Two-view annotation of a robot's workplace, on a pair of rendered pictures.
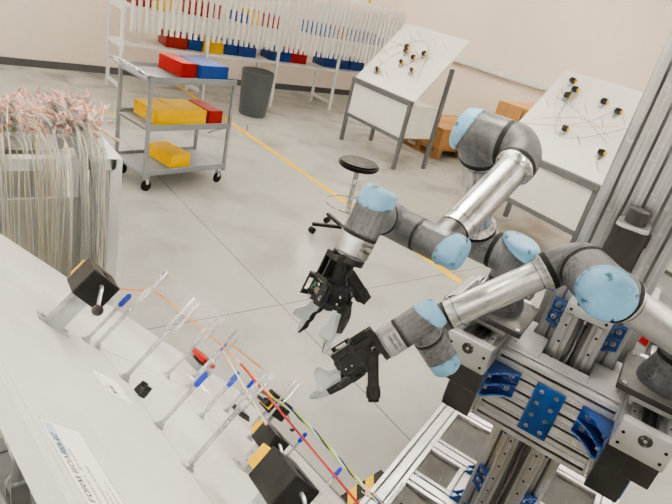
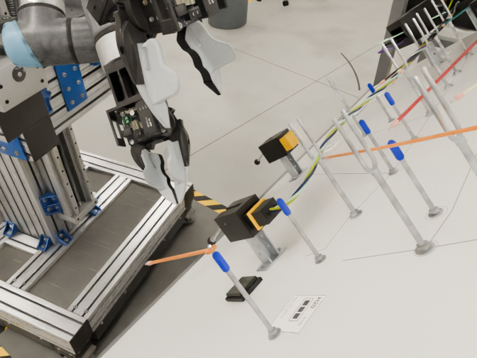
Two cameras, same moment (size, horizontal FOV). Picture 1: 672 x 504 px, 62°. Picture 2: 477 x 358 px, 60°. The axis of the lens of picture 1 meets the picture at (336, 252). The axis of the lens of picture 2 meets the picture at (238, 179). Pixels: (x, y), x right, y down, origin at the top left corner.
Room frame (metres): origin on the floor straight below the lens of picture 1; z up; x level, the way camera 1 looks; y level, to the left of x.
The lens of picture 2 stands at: (0.98, 0.42, 1.50)
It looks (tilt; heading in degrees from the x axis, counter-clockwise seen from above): 41 degrees down; 265
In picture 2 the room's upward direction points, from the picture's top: straight up
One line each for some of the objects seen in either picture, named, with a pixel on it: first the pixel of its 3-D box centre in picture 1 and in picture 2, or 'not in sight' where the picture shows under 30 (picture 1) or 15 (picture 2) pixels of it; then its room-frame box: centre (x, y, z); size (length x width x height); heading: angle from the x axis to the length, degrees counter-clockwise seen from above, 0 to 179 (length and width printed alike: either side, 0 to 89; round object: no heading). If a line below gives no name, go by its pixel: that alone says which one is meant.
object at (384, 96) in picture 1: (399, 93); not in sight; (7.56, -0.32, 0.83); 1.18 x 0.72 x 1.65; 42
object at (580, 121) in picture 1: (564, 166); not in sight; (5.56, -1.99, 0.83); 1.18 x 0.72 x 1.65; 41
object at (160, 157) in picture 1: (168, 121); not in sight; (4.78, 1.71, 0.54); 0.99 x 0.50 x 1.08; 143
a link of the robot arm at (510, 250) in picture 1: (514, 257); not in sight; (1.57, -0.53, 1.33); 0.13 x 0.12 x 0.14; 57
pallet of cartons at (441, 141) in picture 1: (446, 136); not in sight; (8.64, -1.22, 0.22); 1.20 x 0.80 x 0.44; 134
